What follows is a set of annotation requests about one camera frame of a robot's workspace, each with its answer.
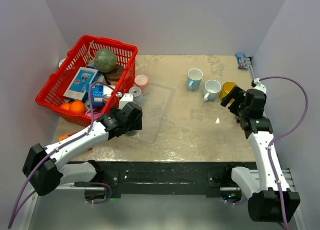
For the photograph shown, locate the yellow mug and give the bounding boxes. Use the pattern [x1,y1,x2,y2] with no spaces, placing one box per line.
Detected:
[219,81,237,100]

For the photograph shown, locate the light grey mug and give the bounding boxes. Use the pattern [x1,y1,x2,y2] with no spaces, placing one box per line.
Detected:
[129,86,145,107]

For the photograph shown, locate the blue white round mug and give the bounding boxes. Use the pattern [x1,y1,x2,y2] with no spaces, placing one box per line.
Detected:
[202,80,222,101]

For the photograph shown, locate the pink mug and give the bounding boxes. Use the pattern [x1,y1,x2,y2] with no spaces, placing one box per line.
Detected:
[134,74,151,96]

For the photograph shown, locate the light blue square mug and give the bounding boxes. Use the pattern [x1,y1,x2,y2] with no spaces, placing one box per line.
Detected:
[187,68,203,90]

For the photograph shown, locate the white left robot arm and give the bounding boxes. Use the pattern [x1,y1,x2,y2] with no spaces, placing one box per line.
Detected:
[22,102,143,196]

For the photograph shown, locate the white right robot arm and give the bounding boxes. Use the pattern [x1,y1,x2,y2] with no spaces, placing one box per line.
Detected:
[221,84,301,224]

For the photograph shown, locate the clear plastic tray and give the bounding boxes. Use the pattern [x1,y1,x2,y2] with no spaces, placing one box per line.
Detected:
[123,82,176,146]

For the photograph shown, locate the blue candy packet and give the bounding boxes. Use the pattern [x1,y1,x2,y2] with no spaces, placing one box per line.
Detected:
[235,54,251,69]

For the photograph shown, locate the purple can silver top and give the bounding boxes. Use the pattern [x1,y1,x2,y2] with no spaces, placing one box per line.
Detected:
[102,94,111,104]

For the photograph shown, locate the pink purple packet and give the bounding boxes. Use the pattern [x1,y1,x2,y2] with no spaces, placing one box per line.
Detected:
[84,108,102,119]

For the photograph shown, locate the brown wooden lid jar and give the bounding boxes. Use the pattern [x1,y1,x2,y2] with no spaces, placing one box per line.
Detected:
[102,64,125,85]

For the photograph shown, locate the orange fruit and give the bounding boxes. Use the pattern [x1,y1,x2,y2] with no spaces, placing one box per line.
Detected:
[60,103,71,110]
[69,101,86,114]

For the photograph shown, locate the green netted melon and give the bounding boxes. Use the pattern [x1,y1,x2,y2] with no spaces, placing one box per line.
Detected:
[94,49,117,73]

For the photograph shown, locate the blue razor box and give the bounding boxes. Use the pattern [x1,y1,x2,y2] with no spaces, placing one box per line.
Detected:
[63,67,100,102]

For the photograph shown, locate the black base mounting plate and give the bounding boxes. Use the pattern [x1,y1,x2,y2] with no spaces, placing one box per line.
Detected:
[73,159,253,206]

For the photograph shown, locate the red plastic shopping basket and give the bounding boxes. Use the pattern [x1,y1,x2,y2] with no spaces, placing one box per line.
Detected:
[35,35,138,126]

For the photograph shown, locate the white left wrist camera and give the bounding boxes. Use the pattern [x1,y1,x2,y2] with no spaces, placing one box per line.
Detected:
[115,92,134,109]

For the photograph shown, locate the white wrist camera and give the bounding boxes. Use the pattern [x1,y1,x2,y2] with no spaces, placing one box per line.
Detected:
[251,78,267,94]
[115,92,134,109]

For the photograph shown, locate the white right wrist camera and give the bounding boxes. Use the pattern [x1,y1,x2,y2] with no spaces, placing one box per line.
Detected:
[251,78,267,94]

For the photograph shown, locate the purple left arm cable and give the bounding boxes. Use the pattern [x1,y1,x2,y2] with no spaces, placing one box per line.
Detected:
[7,81,120,230]

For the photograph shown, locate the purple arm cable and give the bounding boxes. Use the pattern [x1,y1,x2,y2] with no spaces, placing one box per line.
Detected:
[258,76,309,230]
[7,81,120,230]

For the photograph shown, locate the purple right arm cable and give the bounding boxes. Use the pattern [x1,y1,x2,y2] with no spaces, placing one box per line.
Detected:
[258,76,309,230]

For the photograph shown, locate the aluminium frame rail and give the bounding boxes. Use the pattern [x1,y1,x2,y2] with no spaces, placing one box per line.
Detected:
[247,55,307,230]

